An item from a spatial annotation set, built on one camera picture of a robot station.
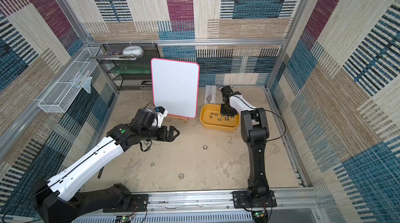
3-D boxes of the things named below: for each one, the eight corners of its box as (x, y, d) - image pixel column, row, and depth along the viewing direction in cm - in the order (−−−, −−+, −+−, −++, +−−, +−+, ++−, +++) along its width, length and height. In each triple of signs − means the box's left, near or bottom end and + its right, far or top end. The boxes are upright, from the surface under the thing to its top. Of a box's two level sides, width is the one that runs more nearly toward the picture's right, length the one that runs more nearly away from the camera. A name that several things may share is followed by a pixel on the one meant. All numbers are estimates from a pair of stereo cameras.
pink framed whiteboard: (156, 115, 107) (140, 75, 80) (165, 98, 117) (154, 57, 90) (195, 124, 103) (192, 84, 76) (201, 105, 113) (200, 64, 86)
